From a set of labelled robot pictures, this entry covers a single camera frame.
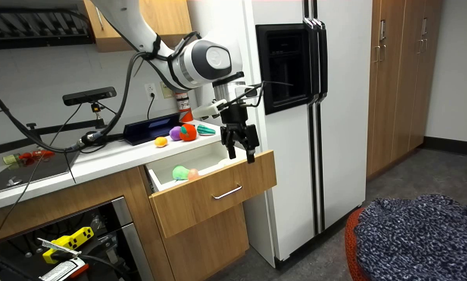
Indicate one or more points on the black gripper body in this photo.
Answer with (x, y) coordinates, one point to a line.
(237, 123)

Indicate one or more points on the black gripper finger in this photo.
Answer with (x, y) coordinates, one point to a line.
(230, 146)
(251, 149)

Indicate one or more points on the wooden drawer with white interior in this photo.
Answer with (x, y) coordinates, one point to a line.
(211, 198)

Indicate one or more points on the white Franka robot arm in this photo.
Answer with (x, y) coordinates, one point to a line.
(201, 64)

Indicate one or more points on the teal toy piece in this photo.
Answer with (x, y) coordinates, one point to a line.
(205, 131)

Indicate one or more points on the red orange toy fruit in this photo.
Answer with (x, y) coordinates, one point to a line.
(187, 134)

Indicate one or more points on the peach toy piece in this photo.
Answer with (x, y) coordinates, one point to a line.
(194, 176)

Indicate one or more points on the red white bottle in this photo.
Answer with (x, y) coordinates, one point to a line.
(184, 112)

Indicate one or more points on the white refrigerator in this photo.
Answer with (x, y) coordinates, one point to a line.
(295, 182)

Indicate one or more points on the purple toy fruit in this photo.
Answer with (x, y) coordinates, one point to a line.
(175, 134)

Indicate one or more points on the green toy ball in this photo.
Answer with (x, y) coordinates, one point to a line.
(180, 174)

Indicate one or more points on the yellow toy fruit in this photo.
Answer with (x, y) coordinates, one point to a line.
(161, 143)

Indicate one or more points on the wooden counter cabinet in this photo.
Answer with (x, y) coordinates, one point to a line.
(206, 251)

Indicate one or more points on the black glossy built-in appliance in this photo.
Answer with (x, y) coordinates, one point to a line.
(108, 229)

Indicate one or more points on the tall wooden cupboard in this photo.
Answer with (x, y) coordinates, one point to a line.
(398, 88)

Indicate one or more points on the yellow plastic tool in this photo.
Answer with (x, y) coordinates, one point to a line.
(66, 243)

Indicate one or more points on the blue knitted blanket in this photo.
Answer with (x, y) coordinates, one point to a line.
(420, 240)

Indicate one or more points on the red green plastic toy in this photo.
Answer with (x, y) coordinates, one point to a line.
(34, 157)

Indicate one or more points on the black counter mat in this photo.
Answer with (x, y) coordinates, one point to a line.
(30, 174)

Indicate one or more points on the white wall outlet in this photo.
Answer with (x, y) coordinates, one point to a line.
(150, 90)

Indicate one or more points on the wooden wall cabinet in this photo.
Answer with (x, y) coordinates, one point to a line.
(164, 21)

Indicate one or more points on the black stereo camera bar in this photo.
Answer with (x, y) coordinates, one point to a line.
(89, 96)

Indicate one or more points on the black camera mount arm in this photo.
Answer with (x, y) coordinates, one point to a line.
(45, 131)

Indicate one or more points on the black wall rack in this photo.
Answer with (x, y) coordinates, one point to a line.
(34, 32)

